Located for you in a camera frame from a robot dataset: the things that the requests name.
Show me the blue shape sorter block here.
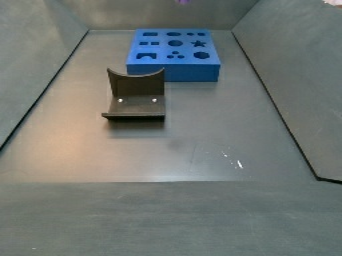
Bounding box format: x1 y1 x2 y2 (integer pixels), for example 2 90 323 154
126 28 221 82

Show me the black curved holder bracket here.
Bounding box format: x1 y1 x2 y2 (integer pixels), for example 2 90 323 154
102 69 166 120

